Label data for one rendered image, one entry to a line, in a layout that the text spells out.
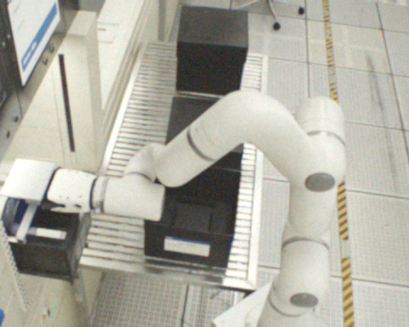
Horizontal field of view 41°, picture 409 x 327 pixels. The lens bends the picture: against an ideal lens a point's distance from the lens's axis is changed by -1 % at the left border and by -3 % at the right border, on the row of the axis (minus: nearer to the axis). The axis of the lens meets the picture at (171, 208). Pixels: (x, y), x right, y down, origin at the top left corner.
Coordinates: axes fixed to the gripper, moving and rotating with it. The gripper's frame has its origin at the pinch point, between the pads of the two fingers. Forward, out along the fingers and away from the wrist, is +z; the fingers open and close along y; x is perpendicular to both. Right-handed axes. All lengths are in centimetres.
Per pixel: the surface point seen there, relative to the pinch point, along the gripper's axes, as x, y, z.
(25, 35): 31.0, 15.0, 1.5
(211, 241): -36, 18, -44
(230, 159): -43, 62, -48
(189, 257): -46, 18, -38
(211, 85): -44, 106, -36
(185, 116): -39, 78, -29
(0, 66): 32.9, 0.6, 1.5
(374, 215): -125, 119, -132
